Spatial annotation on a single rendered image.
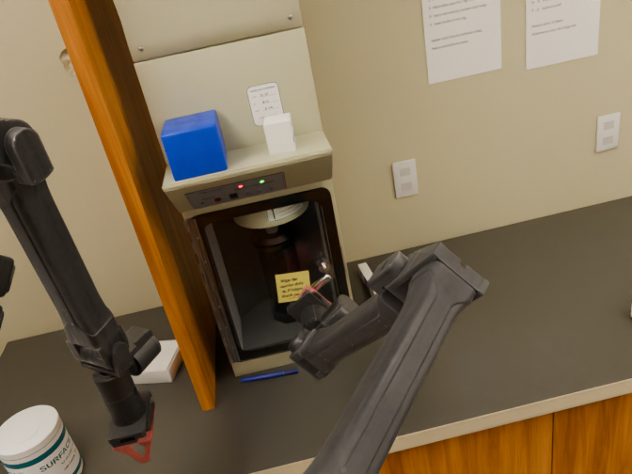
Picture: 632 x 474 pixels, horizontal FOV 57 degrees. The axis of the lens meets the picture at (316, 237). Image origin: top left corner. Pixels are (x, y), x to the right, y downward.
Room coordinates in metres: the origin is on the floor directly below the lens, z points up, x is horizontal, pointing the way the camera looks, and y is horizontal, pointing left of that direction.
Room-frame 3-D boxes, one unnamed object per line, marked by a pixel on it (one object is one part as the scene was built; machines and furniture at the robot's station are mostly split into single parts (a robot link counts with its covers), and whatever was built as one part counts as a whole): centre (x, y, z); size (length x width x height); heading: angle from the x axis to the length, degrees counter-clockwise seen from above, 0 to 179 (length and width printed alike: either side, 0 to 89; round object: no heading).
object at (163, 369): (1.22, 0.49, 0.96); 0.16 x 0.12 x 0.04; 78
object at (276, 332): (1.12, 0.10, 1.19); 0.30 x 0.01 x 0.40; 92
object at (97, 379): (0.79, 0.38, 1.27); 0.07 x 0.06 x 0.07; 151
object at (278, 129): (1.08, 0.03, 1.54); 0.05 x 0.05 x 0.06; 86
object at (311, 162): (1.07, 0.10, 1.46); 0.32 x 0.12 x 0.10; 93
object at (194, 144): (1.07, 0.19, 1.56); 0.10 x 0.10 x 0.09; 3
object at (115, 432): (0.79, 0.38, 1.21); 0.10 x 0.07 x 0.07; 3
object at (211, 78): (1.25, 0.11, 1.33); 0.32 x 0.25 x 0.77; 93
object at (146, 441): (0.78, 0.38, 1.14); 0.07 x 0.07 x 0.09; 3
